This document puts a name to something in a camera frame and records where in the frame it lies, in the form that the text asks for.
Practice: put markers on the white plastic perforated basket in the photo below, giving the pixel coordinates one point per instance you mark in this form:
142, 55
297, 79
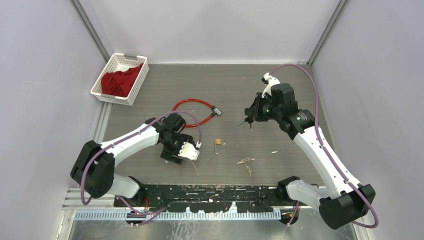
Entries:
121, 62

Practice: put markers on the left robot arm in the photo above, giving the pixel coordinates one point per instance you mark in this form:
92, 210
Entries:
95, 167

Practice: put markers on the red cloth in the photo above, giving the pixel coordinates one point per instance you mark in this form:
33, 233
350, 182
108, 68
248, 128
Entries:
120, 83

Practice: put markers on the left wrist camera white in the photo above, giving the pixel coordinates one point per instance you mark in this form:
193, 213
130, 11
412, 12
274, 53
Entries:
188, 151

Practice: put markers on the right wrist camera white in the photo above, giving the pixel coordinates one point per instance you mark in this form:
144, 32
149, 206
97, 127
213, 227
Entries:
269, 81

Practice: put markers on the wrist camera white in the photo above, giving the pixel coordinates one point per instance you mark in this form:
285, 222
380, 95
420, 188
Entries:
269, 81
188, 151

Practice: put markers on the red cable lock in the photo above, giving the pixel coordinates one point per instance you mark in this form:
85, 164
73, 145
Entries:
214, 110

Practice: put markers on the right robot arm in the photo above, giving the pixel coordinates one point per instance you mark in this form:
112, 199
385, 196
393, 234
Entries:
318, 149

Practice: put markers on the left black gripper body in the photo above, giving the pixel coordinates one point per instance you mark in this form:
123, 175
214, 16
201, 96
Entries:
174, 144

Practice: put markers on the small silver key bunch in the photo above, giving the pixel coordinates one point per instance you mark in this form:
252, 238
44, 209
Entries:
245, 161

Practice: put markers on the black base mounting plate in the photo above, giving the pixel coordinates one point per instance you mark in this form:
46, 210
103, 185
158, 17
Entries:
209, 198

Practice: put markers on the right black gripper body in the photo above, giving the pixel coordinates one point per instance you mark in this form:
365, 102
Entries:
267, 110

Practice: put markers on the brass padlock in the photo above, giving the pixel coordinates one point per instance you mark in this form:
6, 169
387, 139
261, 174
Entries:
217, 145

